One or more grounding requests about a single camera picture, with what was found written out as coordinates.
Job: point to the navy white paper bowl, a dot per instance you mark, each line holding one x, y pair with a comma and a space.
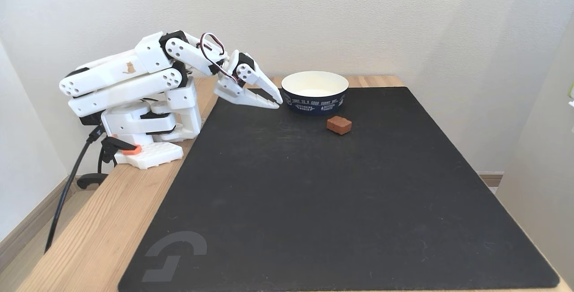
315, 97

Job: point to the black desk mat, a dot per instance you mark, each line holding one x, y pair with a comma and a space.
341, 193

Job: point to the brown toy block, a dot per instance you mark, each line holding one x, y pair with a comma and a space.
339, 124

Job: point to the black clamp orange trigger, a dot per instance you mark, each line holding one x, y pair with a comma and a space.
112, 146

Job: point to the wooden baseboard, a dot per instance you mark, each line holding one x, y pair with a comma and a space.
27, 224
491, 179

